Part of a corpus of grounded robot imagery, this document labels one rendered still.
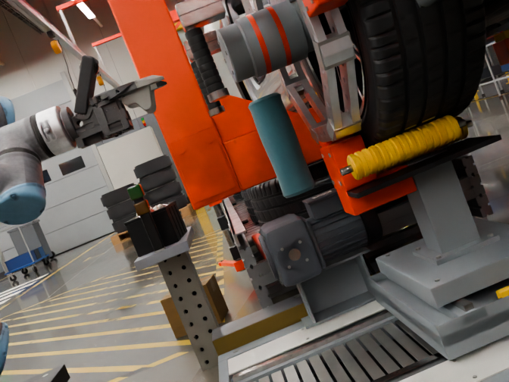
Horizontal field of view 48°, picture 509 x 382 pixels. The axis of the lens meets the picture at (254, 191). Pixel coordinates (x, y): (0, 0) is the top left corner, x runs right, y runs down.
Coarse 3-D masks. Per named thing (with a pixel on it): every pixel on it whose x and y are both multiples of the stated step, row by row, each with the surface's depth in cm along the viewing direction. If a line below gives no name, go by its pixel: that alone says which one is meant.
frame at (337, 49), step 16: (256, 0) 151; (304, 16) 109; (336, 16) 107; (320, 32) 107; (336, 32) 108; (320, 48) 107; (336, 48) 107; (352, 48) 108; (320, 64) 110; (336, 64) 109; (352, 64) 111; (288, 80) 157; (304, 80) 157; (352, 80) 114; (288, 96) 158; (336, 96) 115; (352, 96) 117; (304, 112) 149; (320, 112) 148; (336, 112) 118; (352, 112) 120; (320, 128) 135; (336, 128) 122; (352, 128) 123
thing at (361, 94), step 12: (348, 12) 110; (324, 24) 141; (348, 24) 128; (360, 48) 112; (312, 60) 157; (360, 60) 115; (336, 72) 156; (360, 72) 131; (360, 84) 130; (360, 96) 148; (360, 108) 129
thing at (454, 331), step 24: (384, 288) 148; (504, 288) 115; (408, 312) 131; (432, 312) 126; (456, 312) 116; (480, 312) 114; (504, 312) 114; (432, 336) 119; (456, 336) 114; (480, 336) 114; (504, 336) 115
